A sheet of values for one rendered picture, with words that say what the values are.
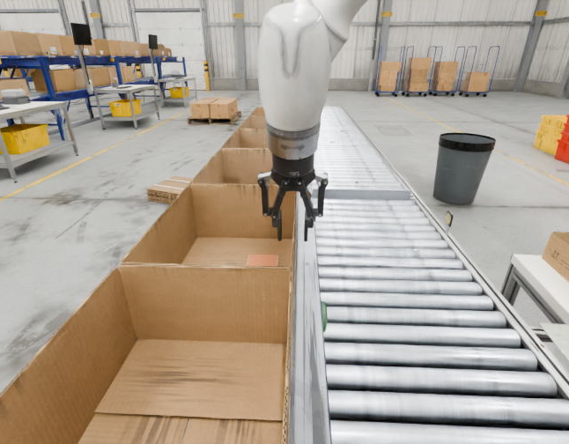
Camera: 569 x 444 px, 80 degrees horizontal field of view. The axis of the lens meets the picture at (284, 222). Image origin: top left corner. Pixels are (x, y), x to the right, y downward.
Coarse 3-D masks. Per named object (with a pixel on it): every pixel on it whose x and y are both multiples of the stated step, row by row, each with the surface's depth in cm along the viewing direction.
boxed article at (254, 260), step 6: (252, 258) 85; (258, 258) 85; (264, 258) 85; (270, 258) 85; (276, 258) 85; (252, 264) 82; (258, 264) 82; (264, 264) 82; (270, 264) 82; (276, 264) 82
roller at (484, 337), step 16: (336, 336) 83; (352, 336) 83; (368, 336) 83; (384, 336) 83; (400, 336) 83; (416, 336) 83; (432, 336) 82; (448, 336) 82; (464, 336) 82; (480, 336) 82; (496, 336) 82; (512, 336) 82
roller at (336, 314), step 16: (336, 320) 89; (352, 320) 89; (368, 320) 89; (384, 320) 89; (400, 320) 88; (416, 320) 88; (432, 320) 88; (448, 320) 88; (464, 320) 88; (480, 320) 88; (496, 320) 88
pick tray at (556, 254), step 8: (552, 232) 109; (560, 232) 109; (568, 232) 109; (552, 240) 108; (560, 240) 105; (568, 240) 110; (552, 248) 108; (560, 248) 105; (568, 248) 101; (544, 256) 112; (552, 256) 108; (560, 256) 104; (568, 256) 101; (552, 264) 108; (560, 264) 104; (568, 264) 101; (560, 272) 104; (568, 272) 101; (568, 280) 101
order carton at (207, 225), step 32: (192, 192) 92; (224, 192) 91; (256, 192) 91; (288, 192) 90; (160, 224) 72; (192, 224) 93; (224, 224) 96; (256, 224) 95; (288, 224) 95; (128, 256) 58; (160, 256) 73; (192, 256) 88; (224, 256) 88; (288, 256) 88
